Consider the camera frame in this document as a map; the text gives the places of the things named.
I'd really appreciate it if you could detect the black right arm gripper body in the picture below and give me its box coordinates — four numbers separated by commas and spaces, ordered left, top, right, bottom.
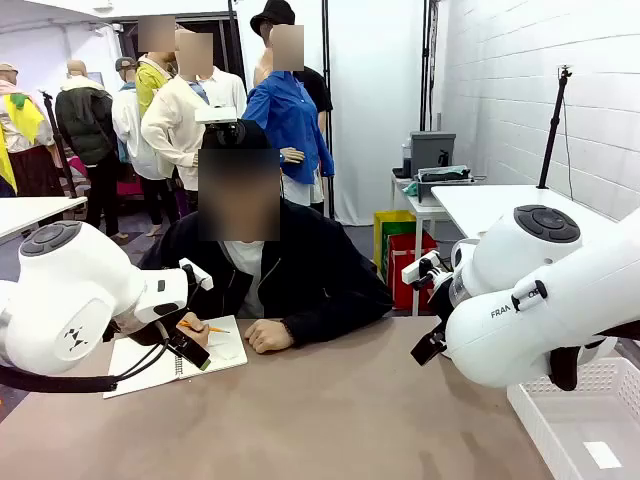
427, 278, 455, 346

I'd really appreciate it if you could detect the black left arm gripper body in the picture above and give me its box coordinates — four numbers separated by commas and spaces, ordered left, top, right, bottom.
116, 318, 176, 348

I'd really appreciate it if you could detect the white spiral notebook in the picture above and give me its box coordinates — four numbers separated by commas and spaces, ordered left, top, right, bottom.
102, 314, 249, 401

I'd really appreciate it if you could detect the orange pencil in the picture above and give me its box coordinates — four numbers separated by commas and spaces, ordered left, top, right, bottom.
179, 320, 232, 335

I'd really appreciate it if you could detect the person's left forearm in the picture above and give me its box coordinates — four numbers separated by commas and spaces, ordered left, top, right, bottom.
281, 292, 396, 347

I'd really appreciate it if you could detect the person's right hand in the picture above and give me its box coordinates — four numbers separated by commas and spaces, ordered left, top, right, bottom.
179, 311, 212, 347

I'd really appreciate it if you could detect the person's left hand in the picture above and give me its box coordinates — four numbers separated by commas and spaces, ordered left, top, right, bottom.
243, 318, 297, 356

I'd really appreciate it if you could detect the small white side table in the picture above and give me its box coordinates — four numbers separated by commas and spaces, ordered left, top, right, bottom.
390, 168, 454, 317

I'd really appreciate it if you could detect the yellow bag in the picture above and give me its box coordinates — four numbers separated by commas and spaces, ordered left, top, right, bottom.
373, 209, 419, 282

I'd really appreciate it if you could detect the large white table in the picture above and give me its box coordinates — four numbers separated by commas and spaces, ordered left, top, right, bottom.
430, 184, 622, 242

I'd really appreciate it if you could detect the grey tray with items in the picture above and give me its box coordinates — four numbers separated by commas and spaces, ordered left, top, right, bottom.
415, 165, 475, 204

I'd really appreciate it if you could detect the person in black jacket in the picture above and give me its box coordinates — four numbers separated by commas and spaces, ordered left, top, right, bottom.
138, 118, 396, 347

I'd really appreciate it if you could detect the magenta case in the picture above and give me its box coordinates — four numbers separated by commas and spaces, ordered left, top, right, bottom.
115, 167, 147, 202

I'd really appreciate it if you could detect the grey box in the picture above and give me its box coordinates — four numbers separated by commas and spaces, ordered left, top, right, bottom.
409, 130, 458, 179

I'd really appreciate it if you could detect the white perforated plastic basket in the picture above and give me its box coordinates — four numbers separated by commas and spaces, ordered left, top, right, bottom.
505, 356, 640, 480

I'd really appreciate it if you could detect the white table with leg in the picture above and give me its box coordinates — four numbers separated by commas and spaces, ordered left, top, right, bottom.
0, 195, 89, 246

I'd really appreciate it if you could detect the white paper label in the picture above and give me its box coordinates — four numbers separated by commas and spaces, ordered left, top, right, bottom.
582, 440, 624, 471

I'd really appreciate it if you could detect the thin black tripod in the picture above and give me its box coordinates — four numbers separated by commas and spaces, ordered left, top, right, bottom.
39, 89, 79, 200

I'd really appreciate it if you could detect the tall black tripod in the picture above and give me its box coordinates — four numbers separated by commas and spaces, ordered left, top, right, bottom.
535, 64, 575, 191

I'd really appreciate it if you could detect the white jacket capped mannequin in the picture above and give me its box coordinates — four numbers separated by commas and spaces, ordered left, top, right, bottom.
111, 56, 167, 239

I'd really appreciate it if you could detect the white cardigan mannequin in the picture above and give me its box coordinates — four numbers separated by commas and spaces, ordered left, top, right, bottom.
140, 29, 249, 194

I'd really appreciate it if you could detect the black baseball cap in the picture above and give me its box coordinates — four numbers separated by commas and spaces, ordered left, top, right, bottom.
199, 118, 275, 151

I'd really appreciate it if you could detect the blue shirt mannequin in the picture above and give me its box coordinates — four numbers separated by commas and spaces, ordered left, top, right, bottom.
241, 24, 337, 207

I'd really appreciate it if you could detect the black light stand pole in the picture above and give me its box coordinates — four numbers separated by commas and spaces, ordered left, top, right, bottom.
321, 0, 337, 222
421, 0, 442, 133

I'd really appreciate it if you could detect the black t-shirt mannequin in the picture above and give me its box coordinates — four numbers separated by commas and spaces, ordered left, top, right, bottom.
294, 64, 335, 211

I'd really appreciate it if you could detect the yellow shirt mannequin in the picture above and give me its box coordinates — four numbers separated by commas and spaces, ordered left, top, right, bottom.
134, 14, 177, 119

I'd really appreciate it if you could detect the black bucket hat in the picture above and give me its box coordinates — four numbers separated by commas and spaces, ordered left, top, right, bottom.
249, 0, 297, 38

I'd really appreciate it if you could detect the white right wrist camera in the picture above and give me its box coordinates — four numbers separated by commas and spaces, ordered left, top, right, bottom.
400, 250, 443, 291

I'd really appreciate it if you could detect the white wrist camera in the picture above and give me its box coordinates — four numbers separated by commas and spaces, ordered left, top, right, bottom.
178, 256, 215, 293
400, 250, 443, 291

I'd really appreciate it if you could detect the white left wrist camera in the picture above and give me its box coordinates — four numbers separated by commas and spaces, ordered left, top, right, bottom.
178, 256, 215, 293

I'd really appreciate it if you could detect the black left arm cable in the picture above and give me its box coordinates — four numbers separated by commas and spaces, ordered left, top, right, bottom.
0, 323, 172, 395

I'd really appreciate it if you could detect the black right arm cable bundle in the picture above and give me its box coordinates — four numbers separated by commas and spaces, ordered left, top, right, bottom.
548, 335, 621, 393

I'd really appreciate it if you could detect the white head-mounted camera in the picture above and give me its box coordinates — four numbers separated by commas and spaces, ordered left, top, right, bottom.
194, 105, 249, 147

